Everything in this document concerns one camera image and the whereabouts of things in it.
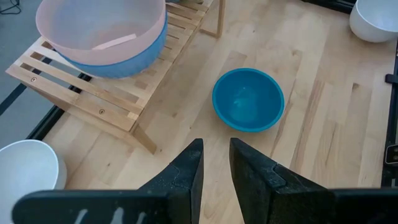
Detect wooden slatted shelf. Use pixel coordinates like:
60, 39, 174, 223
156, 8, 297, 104
5, 0, 226, 156

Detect teal bowl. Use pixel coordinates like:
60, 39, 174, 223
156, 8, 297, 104
211, 67, 285, 133

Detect white bowl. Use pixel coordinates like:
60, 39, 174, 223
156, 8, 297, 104
0, 139, 68, 224
349, 0, 398, 44

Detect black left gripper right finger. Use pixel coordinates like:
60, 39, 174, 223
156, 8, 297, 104
229, 138, 398, 224

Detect pale blue bowl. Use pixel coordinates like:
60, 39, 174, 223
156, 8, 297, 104
57, 12, 169, 79

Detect translucent orange bowl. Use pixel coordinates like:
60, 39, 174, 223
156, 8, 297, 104
35, 0, 167, 66

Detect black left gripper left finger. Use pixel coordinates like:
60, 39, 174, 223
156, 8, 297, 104
11, 138, 205, 224

